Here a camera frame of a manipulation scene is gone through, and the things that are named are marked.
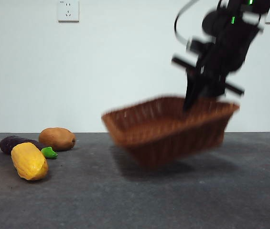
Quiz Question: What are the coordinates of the pale grey right camera box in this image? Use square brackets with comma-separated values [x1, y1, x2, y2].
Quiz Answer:
[242, 11, 264, 26]

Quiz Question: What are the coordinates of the brown wicker basket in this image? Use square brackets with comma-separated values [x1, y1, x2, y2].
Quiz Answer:
[101, 95, 240, 169]

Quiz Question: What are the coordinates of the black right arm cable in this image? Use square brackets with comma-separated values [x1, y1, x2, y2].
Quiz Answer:
[174, 0, 199, 46]

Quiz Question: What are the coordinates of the yellow corn cob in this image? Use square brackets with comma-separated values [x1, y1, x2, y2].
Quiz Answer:
[11, 142, 49, 181]

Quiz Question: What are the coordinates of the purple eggplant with green cap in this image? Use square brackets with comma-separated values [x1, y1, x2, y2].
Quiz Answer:
[0, 135, 58, 160]

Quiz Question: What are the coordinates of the brown potato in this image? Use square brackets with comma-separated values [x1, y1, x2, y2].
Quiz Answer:
[38, 127, 76, 151]

